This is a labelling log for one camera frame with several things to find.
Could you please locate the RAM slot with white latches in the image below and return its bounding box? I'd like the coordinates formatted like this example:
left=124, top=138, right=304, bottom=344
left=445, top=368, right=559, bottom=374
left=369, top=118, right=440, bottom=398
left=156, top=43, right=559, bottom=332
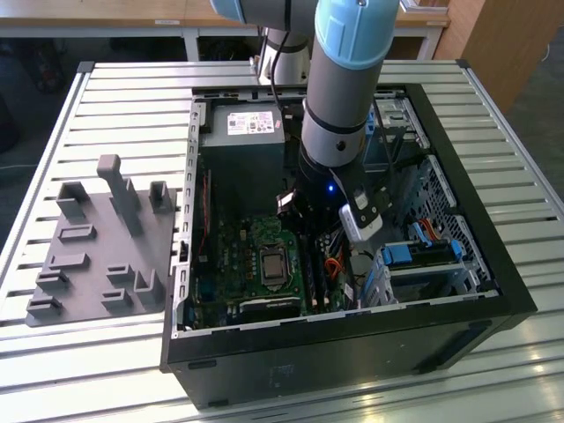
left=316, top=246, right=332, bottom=309

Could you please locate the CPU socket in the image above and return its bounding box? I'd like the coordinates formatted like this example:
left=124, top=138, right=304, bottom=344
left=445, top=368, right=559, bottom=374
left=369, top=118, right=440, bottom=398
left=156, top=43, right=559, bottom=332
left=258, top=244, right=293, bottom=292

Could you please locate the silver CPU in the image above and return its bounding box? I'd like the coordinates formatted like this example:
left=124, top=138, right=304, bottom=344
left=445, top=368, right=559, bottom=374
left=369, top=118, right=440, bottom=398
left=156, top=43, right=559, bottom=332
left=263, top=254, right=286, bottom=283

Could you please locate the hard disk in blue carrier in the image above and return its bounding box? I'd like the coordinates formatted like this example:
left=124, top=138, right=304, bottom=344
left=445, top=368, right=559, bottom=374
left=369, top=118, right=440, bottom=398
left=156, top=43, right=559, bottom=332
left=381, top=241, right=463, bottom=268

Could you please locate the grey power supply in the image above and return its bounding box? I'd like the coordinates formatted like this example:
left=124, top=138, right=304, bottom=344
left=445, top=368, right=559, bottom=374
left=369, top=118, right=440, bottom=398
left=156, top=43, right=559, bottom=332
left=203, top=101, right=305, bottom=217

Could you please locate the green motherboard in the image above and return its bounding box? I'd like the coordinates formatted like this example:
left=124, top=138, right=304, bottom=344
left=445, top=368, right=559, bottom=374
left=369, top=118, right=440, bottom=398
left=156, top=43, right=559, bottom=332
left=191, top=210, right=349, bottom=330

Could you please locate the silver metal disk bay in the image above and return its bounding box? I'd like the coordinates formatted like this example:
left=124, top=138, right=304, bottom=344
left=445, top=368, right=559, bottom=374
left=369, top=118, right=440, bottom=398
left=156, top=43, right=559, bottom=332
left=360, top=237, right=499, bottom=309

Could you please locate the metal drive cage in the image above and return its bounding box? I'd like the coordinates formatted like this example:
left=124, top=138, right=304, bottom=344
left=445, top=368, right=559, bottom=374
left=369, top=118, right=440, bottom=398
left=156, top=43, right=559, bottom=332
left=360, top=94, right=433, bottom=177

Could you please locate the black graphics card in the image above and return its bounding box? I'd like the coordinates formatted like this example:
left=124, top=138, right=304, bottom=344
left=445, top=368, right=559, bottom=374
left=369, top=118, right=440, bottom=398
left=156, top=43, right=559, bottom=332
left=240, top=297, right=304, bottom=319

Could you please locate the black PC case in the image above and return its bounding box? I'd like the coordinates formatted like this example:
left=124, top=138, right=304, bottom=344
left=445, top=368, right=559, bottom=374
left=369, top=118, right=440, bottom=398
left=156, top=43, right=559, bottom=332
left=159, top=81, right=539, bottom=411

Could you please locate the grey parts rack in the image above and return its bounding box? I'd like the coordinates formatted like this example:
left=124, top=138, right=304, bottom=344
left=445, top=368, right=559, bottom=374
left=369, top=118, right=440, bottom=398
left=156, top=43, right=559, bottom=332
left=25, top=153, right=178, bottom=328

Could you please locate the wooden cabinet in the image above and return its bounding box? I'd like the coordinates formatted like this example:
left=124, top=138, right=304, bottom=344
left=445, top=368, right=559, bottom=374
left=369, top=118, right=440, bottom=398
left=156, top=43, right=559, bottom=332
left=434, top=0, right=564, bottom=111

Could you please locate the wooden desk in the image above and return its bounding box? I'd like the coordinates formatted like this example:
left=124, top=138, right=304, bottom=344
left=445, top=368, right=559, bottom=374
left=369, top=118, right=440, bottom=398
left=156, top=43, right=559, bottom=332
left=0, top=0, right=450, bottom=28

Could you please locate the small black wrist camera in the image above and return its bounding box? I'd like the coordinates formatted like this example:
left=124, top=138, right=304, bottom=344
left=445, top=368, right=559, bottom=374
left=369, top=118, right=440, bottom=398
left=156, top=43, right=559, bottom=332
left=275, top=191, right=297, bottom=219

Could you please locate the black camera bracket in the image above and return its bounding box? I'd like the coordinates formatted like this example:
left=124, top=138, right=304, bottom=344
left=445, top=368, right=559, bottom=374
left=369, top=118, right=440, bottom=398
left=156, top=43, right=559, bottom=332
left=328, top=165, right=393, bottom=230

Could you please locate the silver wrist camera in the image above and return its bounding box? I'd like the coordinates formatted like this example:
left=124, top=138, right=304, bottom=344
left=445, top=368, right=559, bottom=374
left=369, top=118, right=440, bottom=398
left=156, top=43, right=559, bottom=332
left=338, top=202, right=384, bottom=242

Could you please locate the orange wire bundle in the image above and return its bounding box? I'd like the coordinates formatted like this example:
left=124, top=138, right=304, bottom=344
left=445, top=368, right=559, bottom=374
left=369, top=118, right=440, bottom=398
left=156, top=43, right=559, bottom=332
left=324, top=257, right=350, bottom=279

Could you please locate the black cable bundle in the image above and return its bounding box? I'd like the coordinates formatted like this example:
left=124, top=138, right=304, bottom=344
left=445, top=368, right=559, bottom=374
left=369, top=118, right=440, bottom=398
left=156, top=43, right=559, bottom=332
left=382, top=153, right=427, bottom=195

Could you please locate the red and black twisted wire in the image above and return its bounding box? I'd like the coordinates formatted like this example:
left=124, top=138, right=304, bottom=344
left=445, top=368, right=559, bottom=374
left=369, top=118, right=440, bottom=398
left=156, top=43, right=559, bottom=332
left=197, top=169, right=215, bottom=265

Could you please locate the blue flat wire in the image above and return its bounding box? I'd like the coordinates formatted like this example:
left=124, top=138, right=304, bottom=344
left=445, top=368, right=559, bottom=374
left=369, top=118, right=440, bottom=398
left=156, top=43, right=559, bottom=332
left=412, top=221, right=433, bottom=248

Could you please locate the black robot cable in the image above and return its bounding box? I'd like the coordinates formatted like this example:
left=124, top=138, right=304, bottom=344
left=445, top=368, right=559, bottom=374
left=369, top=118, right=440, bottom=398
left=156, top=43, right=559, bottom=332
left=269, top=30, right=294, bottom=118

